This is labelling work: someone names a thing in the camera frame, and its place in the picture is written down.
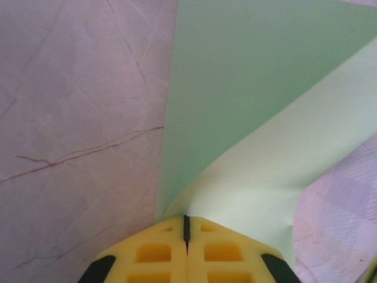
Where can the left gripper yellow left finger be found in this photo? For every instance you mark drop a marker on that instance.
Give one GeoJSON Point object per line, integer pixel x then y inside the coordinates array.
{"type": "Point", "coordinates": [141, 256]}

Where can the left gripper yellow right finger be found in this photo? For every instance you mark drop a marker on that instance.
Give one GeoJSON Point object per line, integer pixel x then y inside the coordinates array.
{"type": "Point", "coordinates": [229, 256]}

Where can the green paper sheet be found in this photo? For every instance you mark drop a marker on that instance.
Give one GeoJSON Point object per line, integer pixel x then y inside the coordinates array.
{"type": "Point", "coordinates": [235, 88]}

